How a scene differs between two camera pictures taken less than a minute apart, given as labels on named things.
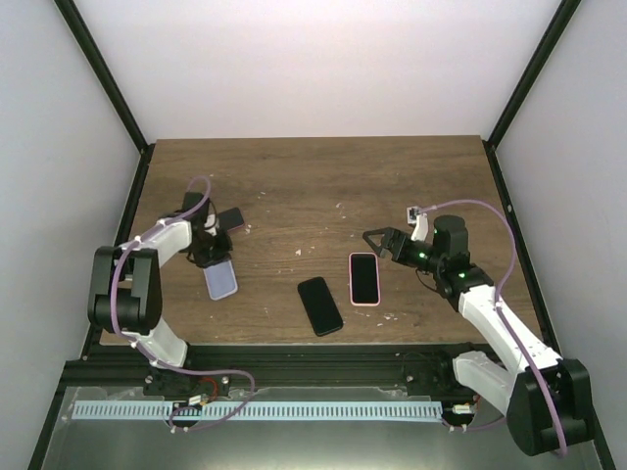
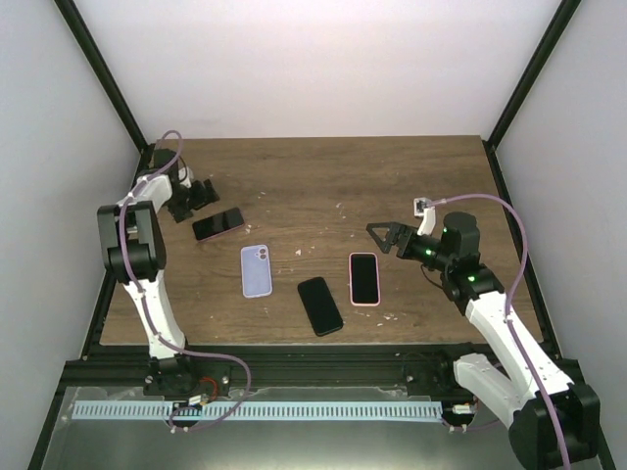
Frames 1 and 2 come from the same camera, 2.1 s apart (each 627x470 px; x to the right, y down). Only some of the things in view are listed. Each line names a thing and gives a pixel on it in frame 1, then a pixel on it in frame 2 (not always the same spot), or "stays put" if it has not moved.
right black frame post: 554,35 stays put
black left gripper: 223,255 → 199,200
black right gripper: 394,237 → 396,230
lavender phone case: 220,280 → 256,270
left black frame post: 95,58 stays put
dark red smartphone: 230,219 stays put
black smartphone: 319,305 stays put
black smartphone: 320,307 stays put
